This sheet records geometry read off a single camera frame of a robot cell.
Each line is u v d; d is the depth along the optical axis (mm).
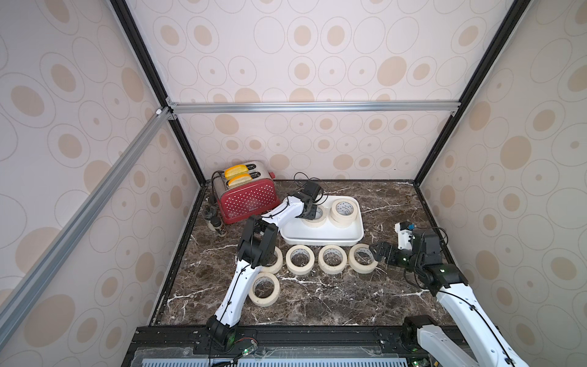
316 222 994
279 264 883
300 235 1058
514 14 682
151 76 814
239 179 921
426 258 585
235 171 962
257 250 622
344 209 1058
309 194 838
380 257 702
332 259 924
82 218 547
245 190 927
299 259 921
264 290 852
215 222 938
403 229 702
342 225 1021
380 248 701
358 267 877
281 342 761
